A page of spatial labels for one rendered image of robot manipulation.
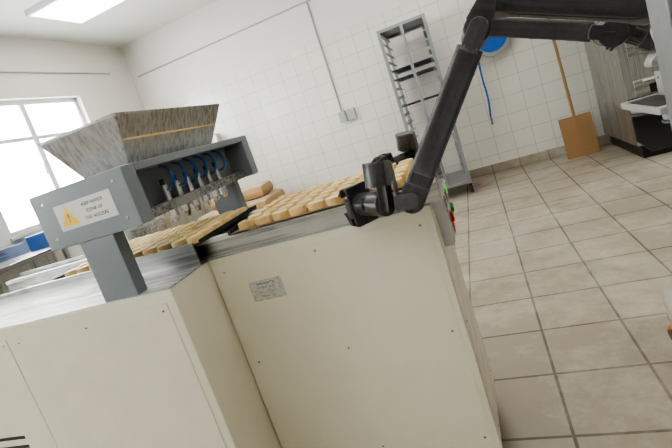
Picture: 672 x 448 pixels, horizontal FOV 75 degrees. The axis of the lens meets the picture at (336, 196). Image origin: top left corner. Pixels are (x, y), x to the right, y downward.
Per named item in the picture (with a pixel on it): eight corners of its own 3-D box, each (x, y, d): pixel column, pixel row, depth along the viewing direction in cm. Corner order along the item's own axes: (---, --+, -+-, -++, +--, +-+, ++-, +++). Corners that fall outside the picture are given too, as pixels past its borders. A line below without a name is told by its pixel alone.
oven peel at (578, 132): (568, 159, 450) (516, -36, 443) (568, 159, 453) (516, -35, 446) (601, 151, 440) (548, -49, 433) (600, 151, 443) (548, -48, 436)
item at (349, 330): (294, 490, 147) (197, 244, 133) (323, 417, 179) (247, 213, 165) (512, 478, 125) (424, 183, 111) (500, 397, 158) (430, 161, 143)
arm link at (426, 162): (496, 20, 88) (488, 34, 98) (468, 12, 89) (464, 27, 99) (419, 218, 95) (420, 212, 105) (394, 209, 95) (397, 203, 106)
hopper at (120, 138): (57, 190, 127) (37, 144, 125) (172, 159, 180) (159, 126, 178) (134, 162, 118) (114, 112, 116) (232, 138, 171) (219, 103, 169)
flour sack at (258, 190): (211, 213, 523) (206, 201, 521) (225, 204, 563) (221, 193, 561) (265, 196, 506) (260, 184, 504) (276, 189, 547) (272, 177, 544)
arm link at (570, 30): (464, 11, 131) (466, 11, 140) (458, 59, 136) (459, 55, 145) (634, 18, 119) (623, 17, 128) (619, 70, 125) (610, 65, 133)
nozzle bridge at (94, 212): (77, 310, 126) (27, 199, 120) (208, 230, 193) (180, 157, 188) (169, 288, 115) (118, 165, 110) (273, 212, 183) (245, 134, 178)
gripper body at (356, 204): (354, 227, 109) (370, 229, 103) (341, 189, 108) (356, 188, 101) (375, 217, 112) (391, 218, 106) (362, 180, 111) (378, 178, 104)
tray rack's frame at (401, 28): (427, 189, 516) (382, 38, 488) (471, 177, 501) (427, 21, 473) (425, 202, 456) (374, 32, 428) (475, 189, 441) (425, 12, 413)
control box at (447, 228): (443, 247, 119) (429, 199, 117) (444, 221, 142) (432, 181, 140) (457, 244, 118) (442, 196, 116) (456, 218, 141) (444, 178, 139)
